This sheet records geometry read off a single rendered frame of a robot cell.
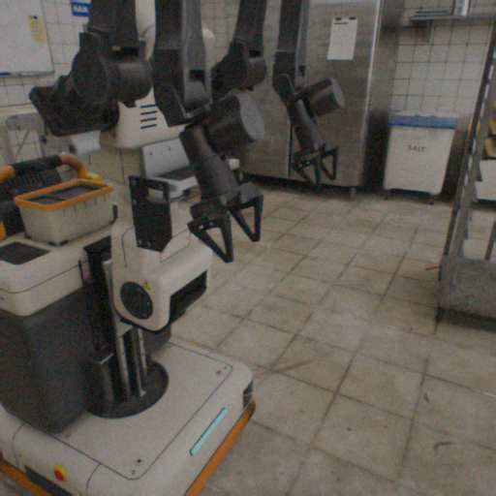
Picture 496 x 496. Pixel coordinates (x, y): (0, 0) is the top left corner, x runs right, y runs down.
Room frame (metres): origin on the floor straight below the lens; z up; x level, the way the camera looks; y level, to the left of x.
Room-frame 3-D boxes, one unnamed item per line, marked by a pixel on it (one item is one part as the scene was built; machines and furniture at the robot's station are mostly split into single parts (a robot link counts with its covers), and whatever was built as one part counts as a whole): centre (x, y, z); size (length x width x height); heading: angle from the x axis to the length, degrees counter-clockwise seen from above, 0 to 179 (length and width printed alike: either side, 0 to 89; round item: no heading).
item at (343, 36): (3.94, -0.78, 1.39); 0.22 x 0.03 x 0.31; 61
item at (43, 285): (1.13, 0.48, 0.59); 0.55 x 0.34 x 0.83; 151
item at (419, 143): (4.11, -1.64, 0.38); 0.64 x 0.54 x 0.77; 154
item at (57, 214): (1.14, 0.50, 0.87); 0.23 x 0.15 x 0.11; 151
